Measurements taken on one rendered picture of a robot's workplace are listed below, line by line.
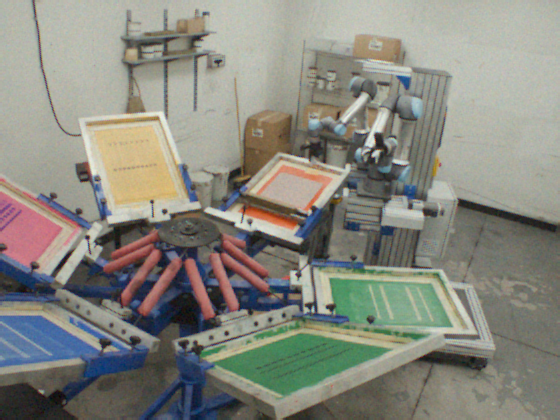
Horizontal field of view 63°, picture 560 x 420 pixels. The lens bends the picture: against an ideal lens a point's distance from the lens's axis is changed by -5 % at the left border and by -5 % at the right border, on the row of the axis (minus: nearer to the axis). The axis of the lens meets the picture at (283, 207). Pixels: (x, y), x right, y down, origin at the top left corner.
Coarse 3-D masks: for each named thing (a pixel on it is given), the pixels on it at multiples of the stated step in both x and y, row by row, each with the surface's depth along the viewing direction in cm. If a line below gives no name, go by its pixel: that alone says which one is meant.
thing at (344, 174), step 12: (276, 156) 354; (288, 156) 353; (264, 168) 343; (324, 168) 341; (336, 168) 338; (252, 180) 332; (336, 192) 320; (324, 204) 307; (240, 216) 302; (276, 228) 291
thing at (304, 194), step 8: (304, 176) 338; (312, 176) 338; (320, 176) 337; (296, 184) 331; (304, 184) 331; (312, 184) 330; (320, 184) 330; (328, 184) 330; (296, 192) 324; (304, 192) 324; (312, 192) 323; (320, 192) 323; (288, 200) 318; (296, 200) 317; (304, 200) 317; (312, 200) 317; (304, 208) 311; (272, 216) 306; (280, 216) 306; (280, 224) 299; (288, 224) 299
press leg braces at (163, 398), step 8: (176, 384) 267; (168, 392) 267; (192, 392) 266; (160, 400) 267; (184, 400) 262; (152, 408) 266; (160, 408) 268; (184, 408) 261; (144, 416) 266; (184, 416) 259
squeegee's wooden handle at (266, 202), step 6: (246, 198) 311; (252, 198) 308; (258, 198) 305; (264, 198) 304; (270, 198) 303; (258, 204) 308; (264, 204) 305; (270, 204) 303; (276, 204) 300; (282, 204) 298; (288, 204) 298; (276, 210) 303; (282, 210) 300; (288, 210) 297; (294, 210) 295
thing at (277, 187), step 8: (280, 168) 348; (288, 168) 347; (296, 168) 347; (272, 176) 340; (280, 176) 340; (288, 176) 339; (296, 176) 339; (264, 184) 333; (272, 184) 333; (280, 184) 332; (288, 184) 332; (264, 192) 326; (272, 192) 326; (280, 192) 325; (288, 192) 325; (280, 200) 318; (248, 208) 313; (256, 208) 313; (256, 216) 307; (264, 216) 306
